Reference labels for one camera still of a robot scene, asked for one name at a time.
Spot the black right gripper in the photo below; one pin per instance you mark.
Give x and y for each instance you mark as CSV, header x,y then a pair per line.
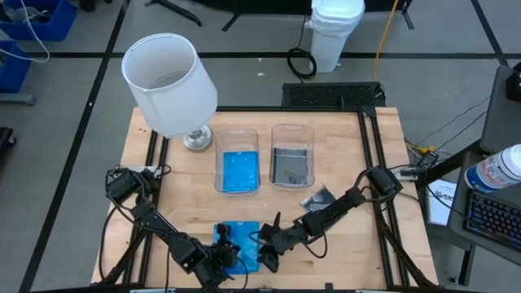
x,y
281,240

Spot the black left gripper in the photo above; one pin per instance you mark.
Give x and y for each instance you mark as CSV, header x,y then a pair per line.
x,y
215,268

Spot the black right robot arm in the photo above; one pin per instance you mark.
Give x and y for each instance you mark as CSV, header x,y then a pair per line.
x,y
338,205

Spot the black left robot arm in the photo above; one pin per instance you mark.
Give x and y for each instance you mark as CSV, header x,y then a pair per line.
x,y
156,221

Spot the black table clamp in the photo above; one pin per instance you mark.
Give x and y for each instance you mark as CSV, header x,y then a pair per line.
x,y
329,287

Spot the clear plastic bin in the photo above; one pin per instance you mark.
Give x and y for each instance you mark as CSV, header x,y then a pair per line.
x,y
236,140
293,136

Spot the black mesh box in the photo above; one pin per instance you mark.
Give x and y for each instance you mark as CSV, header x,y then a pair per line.
x,y
329,94

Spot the white shade table lamp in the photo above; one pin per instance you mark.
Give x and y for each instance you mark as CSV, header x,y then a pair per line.
x,y
171,106

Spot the white paper booklet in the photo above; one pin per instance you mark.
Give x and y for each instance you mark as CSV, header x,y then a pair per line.
x,y
439,207

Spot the grey side desk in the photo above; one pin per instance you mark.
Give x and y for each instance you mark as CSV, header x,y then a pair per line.
x,y
460,211
502,122

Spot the white trash can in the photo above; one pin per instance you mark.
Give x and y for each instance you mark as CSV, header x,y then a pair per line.
x,y
334,40

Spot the backlit black keyboard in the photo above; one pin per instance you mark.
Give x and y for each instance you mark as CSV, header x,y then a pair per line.
x,y
492,217

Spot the white wipes canister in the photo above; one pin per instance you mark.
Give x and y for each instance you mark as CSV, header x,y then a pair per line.
x,y
496,171

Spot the grey metal bar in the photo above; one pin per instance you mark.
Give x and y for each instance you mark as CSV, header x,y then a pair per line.
x,y
16,99

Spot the blue storage crate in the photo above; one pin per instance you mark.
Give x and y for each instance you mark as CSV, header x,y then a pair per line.
x,y
61,24
12,69

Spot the black desktop device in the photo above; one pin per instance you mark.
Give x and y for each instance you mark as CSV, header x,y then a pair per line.
x,y
515,85

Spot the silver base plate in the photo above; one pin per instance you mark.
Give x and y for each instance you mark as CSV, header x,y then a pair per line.
x,y
142,167

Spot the black aluminium table frame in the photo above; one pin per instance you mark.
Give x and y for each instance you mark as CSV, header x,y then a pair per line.
x,y
285,109

